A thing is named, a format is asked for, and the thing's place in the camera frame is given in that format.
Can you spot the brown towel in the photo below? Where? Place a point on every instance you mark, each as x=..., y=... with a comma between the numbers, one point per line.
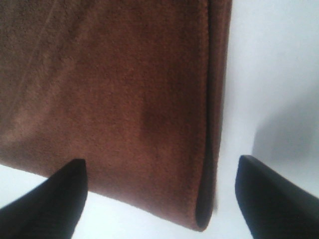
x=134, y=87

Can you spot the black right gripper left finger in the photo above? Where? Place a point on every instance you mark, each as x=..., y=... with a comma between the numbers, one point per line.
x=51, y=210

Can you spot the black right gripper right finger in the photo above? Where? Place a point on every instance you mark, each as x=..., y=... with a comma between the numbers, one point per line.
x=272, y=206

